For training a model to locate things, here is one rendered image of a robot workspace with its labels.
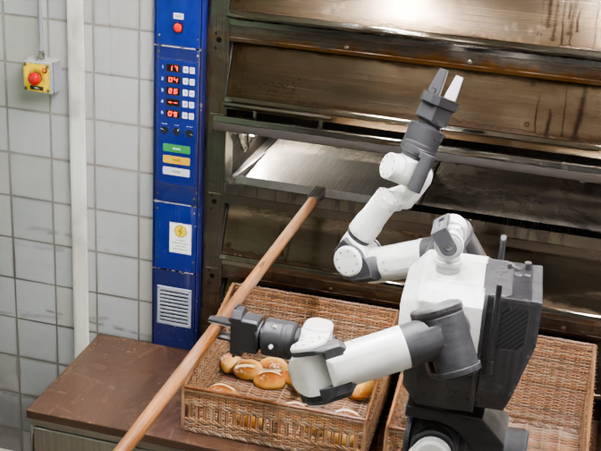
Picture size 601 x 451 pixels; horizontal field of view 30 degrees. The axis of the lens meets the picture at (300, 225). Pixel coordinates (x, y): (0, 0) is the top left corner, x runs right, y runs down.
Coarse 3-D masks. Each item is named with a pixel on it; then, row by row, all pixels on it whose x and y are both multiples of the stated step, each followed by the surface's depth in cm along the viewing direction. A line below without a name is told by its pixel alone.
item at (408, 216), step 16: (224, 192) 354; (240, 192) 352; (256, 192) 351; (272, 192) 349; (288, 192) 348; (336, 208) 345; (352, 208) 344; (416, 208) 340; (432, 208) 341; (432, 224) 339; (480, 224) 335; (496, 224) 334; (512, 224) 333; (528, 224) 334; (544, 224) 335; (544, 240) 331; (560, 240) 330; (576, 240) 329; (592, 240) 328
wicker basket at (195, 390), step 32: (256, 288) 359; (352, 320) 353; (384, 320) 351; (224, 352) 362; (192, 384) 331; (384, 384) 339; (192, 416) 335; (224, 416) 336; (256, 416) 321; (288, 416) 319; (320, 416) 315; (352, 416) 313; (288, 448) 322; (320, 448) 320; (352, 448) 318
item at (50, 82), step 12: (24, 60) 348; (36, 60) 348; (48, 60) 349; (60, 60) 351; (24, 72) 349; (48, 72) 347; (60, 72) 353; (24, 84) 350; (48, 84) 348; (60, 84) 354
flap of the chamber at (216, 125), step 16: (224, 128) 329; (240, 128) 328; (256, 128) 327; (320, 144) 323; (336, 144) 322; (352, 144) 321; (368, 144) 320; (448, 160) 315; (464, 160) 314; (480, 160) 313; (496, 160) 312; (560, 176) 308; (576, 176) 307; (592, 176) 306
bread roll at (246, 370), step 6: (246, 360) 355; (252, 360) 355; (234, 366) 356; (240, 366) 354; (246, 366) 353; (252, 366) 353; (258, 366) 354; (234, 372) 356; (240, 372) 354; (246, 372) 353; (252, 372) 353; (240, 378) 355; (246, 378) 354; (252, 378) 354
